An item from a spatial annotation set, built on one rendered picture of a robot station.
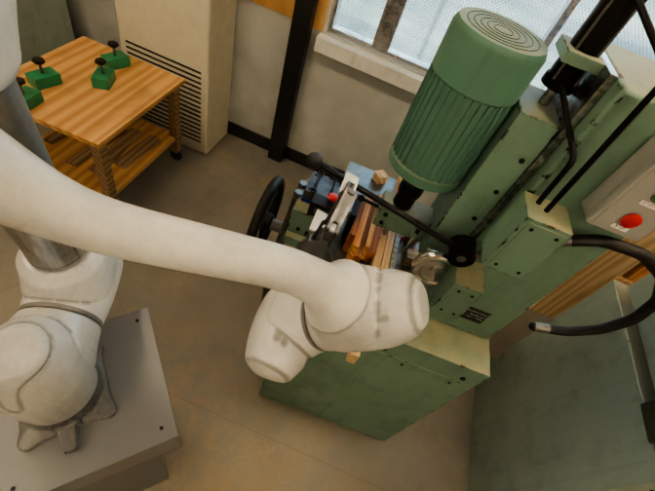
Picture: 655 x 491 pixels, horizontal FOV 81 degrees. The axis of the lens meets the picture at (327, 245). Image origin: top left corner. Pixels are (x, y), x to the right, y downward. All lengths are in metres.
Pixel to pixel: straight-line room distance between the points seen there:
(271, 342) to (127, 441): 0.53
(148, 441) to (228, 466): 0.74
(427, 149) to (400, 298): 0.41
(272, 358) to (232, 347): 1.27
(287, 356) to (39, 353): 0.44
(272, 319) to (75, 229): 0.29
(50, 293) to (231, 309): 1.14
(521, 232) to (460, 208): 0.17
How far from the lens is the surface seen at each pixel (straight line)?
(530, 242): 0.82
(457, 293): 0.92
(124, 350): 1.09
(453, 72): 0.76
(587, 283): 2.55
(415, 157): 0.84
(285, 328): 0.58
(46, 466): 1.06
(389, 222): 1.01
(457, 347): 1.18
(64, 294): 0.90
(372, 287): 0.49
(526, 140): 0.83
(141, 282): 2.02
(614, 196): 0.81
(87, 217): 0.45
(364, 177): 1.30
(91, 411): 1.04
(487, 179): 0.87
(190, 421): 1.75
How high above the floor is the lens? 1.70
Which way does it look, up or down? 49 degrees down
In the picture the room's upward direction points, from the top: 23 degrees clockwise
